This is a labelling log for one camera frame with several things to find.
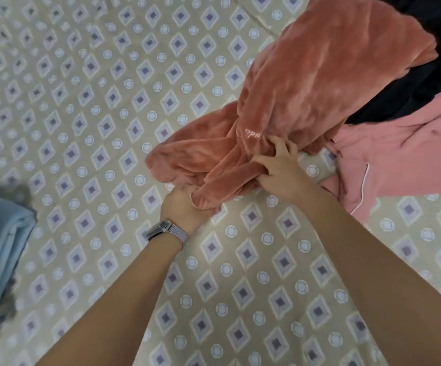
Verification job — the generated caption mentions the person's left hand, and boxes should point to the person's left hand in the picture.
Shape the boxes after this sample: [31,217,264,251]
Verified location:
[159,184,217,237]

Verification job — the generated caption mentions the person's right hand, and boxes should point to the person's right hand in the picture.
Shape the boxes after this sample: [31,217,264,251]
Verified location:
[248,135,319,204]

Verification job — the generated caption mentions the rust brown garment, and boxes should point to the rust brown garment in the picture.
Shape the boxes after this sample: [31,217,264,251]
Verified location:
[145,0,439,211]

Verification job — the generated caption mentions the pink shirt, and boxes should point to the pink shirt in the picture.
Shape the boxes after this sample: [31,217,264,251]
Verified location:
[318,80,441,226]

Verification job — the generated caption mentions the bed with patterned beige sheet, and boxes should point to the bed with patterned beige sheet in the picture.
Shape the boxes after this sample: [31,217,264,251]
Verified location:
[0,0,441,366]

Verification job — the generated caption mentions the light blue fleece pajama pants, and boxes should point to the light blue fleece pajama pants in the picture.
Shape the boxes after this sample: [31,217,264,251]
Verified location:
[0,193,38,308]

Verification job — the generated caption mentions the black garment yellow print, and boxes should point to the black garment yellow print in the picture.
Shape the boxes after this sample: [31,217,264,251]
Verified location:
[346,0,441,125]

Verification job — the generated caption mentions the person's right forearm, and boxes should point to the person's right forearm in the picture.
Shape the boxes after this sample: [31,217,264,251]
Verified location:
[297,187,441,366]

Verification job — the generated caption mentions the person's left forearm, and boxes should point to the person's left forearm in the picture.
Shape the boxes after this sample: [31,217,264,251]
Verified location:
[36,232,185,366]

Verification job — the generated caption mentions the grey band wristwatch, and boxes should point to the grey band wristwatch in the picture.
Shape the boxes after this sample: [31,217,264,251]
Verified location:
[143,219,191,249]

